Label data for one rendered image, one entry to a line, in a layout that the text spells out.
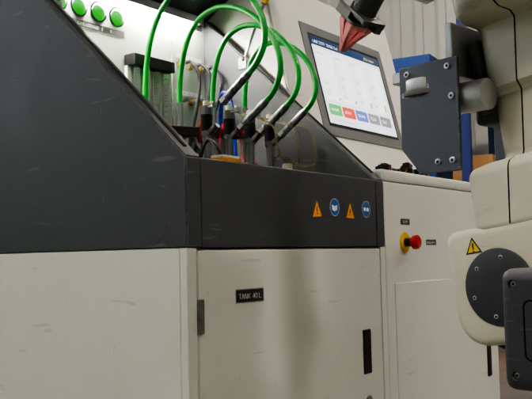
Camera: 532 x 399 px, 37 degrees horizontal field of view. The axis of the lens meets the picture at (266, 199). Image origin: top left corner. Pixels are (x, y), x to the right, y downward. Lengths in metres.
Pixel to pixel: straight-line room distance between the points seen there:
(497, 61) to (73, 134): 0.84
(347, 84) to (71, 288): 1.18
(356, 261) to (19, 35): 0.89
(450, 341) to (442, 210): 0.36
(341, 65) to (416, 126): 1.28
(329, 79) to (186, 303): 1.13
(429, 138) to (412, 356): 0.99
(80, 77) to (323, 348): 0.75
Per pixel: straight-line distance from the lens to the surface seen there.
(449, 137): 1.13
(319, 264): 1.68
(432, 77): 1.16
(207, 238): 1.40
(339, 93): 2.35
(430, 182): 2.17
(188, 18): 2.22
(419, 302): 2.08
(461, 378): 2.32
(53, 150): 1.64
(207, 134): 1.80
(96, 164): 1.54
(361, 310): 1.83
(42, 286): 1.66
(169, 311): 1.39
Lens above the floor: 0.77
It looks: 4 degrees up
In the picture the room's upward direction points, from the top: 1 degrees counter-clockwise
